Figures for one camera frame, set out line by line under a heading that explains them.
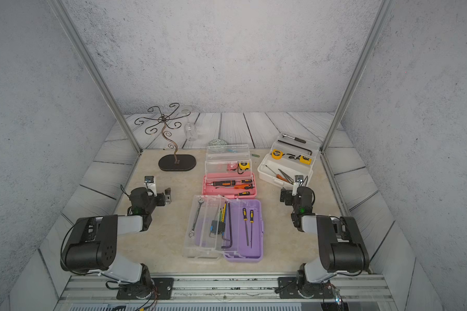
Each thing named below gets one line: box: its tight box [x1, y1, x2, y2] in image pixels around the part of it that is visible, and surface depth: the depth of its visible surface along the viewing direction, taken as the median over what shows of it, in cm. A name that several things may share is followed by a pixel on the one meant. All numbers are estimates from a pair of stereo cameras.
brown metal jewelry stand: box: [134, 103, 197, 172], surface depth 105 cm
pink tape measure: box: [227, 163, 239, 172], surface depth 104 cm
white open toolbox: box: [256, 132, 322, 189], surface depth 109 cm
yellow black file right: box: [249, 209, 255, 249], surface depth 92 cm
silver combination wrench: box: [188, 197, 205, 238], surface depth 81 cm
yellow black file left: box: [242, 207, 250, 247], surface depth 93 cm
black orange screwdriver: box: [206, 179, 252, 187], surface depth 104 cm
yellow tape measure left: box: [271, 149, 286, 161], surface depth 110 cm
